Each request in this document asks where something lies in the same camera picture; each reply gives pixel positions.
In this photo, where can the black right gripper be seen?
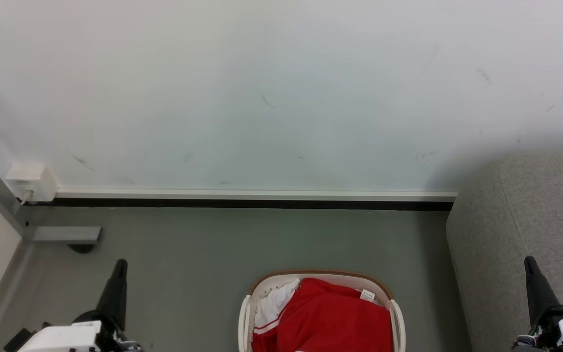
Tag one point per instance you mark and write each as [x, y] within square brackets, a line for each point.
[550, 320]

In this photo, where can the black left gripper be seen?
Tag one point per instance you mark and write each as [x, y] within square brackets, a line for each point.
[100, 318]

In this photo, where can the red garment white trim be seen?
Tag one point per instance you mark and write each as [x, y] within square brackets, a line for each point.
[330, 318]

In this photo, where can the white laundry basket brown rim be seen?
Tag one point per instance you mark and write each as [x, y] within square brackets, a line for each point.
[271, 286]

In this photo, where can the black round foot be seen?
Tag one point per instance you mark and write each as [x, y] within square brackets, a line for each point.
[81, 248]

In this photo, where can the grey fabric sofa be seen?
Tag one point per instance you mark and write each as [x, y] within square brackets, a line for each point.
[506, 220]

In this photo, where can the white baseboard strip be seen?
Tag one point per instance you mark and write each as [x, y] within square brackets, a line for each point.
[262, 194]

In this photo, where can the grey metal foot bracket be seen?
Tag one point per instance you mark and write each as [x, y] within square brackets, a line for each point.
[66, 234]

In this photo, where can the white wall socket box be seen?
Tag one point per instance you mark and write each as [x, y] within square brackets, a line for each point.
[30, 181]

